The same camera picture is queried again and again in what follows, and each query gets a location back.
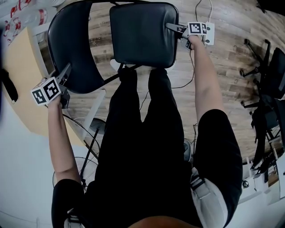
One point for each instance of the black office chair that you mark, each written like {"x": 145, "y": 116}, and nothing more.
{"x": 276, "y": 66}
{"x": 260, "y": 124}

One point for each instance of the person's right forearm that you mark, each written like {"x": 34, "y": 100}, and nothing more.
{"x": 204, "y": 78}

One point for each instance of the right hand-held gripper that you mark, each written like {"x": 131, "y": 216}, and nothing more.
{"x": 196, "y": 29}

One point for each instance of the white power strip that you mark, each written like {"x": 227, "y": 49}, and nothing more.
{"x": 210, "y": 37}

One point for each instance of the white desk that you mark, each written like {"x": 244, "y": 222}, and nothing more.
{"x": 260, "y": 189}

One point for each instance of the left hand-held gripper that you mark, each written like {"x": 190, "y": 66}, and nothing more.
{"x": 47, "y": 91}

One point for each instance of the black folding chair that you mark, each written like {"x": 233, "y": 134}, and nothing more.
{"x": 142, "y": 33}

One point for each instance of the person's left forearm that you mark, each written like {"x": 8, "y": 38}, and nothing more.
{"x": 60, "y": 142}

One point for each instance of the black standing fan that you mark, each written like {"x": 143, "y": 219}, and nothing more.
{"x": 97, "y": 125}

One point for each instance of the person's left white shoe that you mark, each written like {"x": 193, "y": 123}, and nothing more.
{"x": 114, "y": 64}

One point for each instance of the light wooden table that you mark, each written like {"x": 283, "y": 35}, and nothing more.
{"x": 24, "y": 73}

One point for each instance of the grey oval device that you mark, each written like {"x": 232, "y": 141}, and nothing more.
{"x": 187, "y": 148}

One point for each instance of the person's black clothed body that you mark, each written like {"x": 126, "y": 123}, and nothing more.
{"x": 142, "y": 155}

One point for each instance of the black pouch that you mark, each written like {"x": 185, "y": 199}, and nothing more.
{"x": 10, "y": 85}

